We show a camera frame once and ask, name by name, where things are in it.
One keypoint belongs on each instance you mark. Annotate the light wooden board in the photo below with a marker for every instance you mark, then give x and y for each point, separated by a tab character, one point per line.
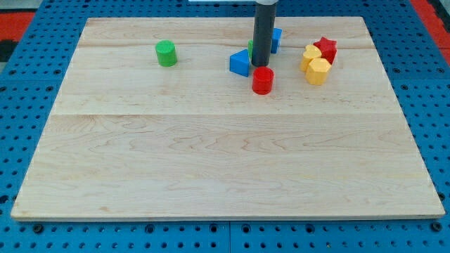
130	140

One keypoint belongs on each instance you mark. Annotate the yellow hexagon block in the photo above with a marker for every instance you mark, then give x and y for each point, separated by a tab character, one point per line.
317	71

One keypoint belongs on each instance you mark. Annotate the green cylinder block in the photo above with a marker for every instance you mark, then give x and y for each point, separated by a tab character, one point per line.
166	53

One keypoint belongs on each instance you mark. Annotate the red cylinder block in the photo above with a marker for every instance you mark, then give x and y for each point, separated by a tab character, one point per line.
262	80

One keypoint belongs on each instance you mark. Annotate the blue triangle block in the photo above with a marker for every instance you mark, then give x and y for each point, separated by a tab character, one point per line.
239	63

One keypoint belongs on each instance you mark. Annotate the yellow heart block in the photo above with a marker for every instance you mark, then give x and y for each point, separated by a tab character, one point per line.
311	52

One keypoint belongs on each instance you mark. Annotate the green star block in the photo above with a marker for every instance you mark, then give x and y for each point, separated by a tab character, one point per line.
250	48

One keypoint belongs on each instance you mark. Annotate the red star block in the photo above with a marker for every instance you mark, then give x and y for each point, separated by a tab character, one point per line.
328	48

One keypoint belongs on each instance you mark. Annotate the blue cube block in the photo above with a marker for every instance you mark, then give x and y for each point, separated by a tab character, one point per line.
276	40

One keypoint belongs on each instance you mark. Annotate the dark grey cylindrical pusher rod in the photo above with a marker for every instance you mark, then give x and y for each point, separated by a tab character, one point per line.
265	13

